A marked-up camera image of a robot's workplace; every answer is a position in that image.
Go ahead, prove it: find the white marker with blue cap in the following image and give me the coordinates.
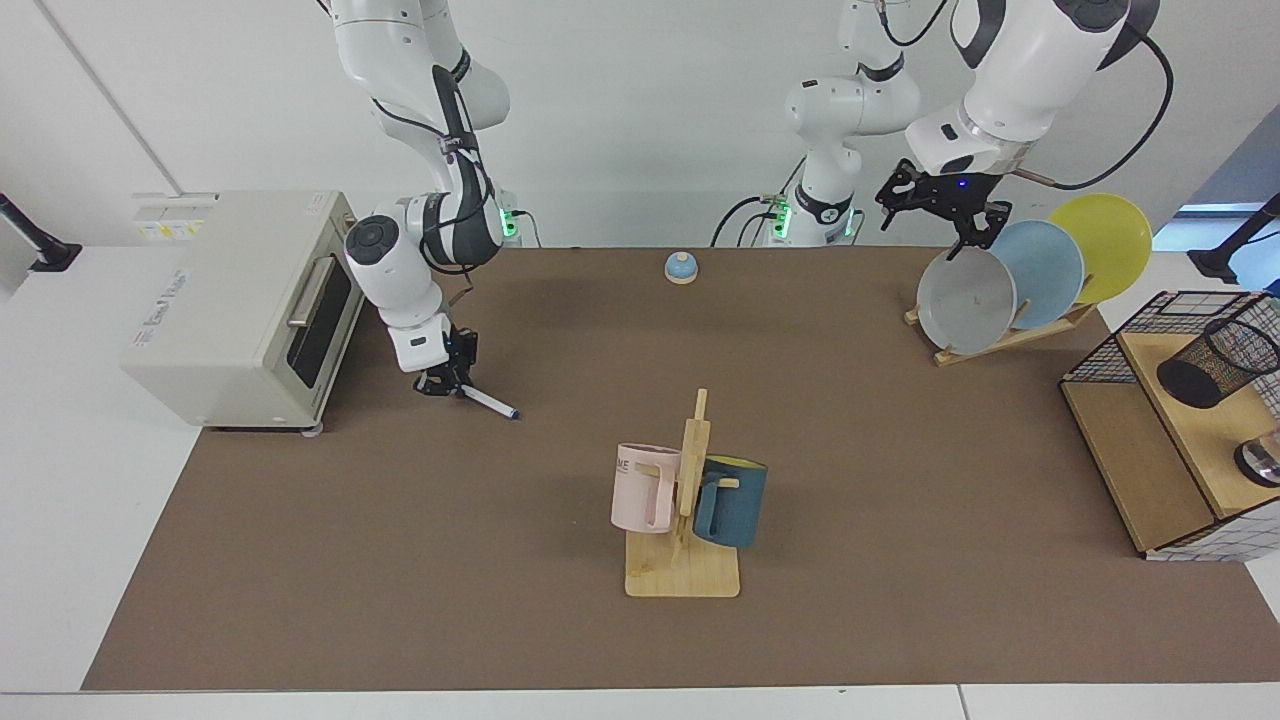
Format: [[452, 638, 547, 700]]
[[458, 385, 521, 421]]

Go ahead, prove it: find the black mesh pen holder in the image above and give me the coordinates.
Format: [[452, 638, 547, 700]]
[[1156, 317, 1280, 409]]

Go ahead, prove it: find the light blue plate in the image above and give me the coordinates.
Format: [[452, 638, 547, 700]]
[[985, 219, 1086, 331]]

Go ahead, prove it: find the grey plate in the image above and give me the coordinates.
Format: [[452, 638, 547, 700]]
[[916, 246, 1018, 356]]

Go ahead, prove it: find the wooden plate rack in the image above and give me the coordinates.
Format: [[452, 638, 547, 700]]
[[904, 300, 1098, 368]]

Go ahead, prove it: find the yellow plate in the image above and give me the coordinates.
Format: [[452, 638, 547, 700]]
[[1047, 192, 1154, 306]]

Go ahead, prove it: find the pink cup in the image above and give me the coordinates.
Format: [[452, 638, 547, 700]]
[[611, 443, 683, 535]]

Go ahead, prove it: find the pale toaster oven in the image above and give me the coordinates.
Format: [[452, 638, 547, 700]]
[[120, 190, 376, 438]]

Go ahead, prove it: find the brown table cloth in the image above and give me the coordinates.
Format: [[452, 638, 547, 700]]
[[82, 247, 1280, 691]]

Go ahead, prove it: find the wooden cup stand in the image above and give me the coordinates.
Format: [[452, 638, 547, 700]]
[[625, 388, 742, 599]]

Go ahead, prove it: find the dark teal cup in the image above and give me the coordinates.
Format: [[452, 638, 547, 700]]
[[692, 455, 769, 549]]

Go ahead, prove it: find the white box with yellow labels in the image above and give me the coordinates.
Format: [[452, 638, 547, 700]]
[[132, 192, 219, 241]]

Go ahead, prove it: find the black base cable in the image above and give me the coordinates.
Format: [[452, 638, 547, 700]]
[[710, 193, 796, 248]]

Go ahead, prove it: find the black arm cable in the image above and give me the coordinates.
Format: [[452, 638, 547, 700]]
[[372, 62, 498, 276], [876, 0, 1176, 191]]

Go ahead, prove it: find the black camera stand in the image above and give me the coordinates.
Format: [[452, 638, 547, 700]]
[[0, 193, 83, 273], [1188, 192, 1280, 286]]

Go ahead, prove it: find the wire basket with wooden floor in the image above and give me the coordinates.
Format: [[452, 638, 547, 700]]
[[1060, 290, 1280, 563]]

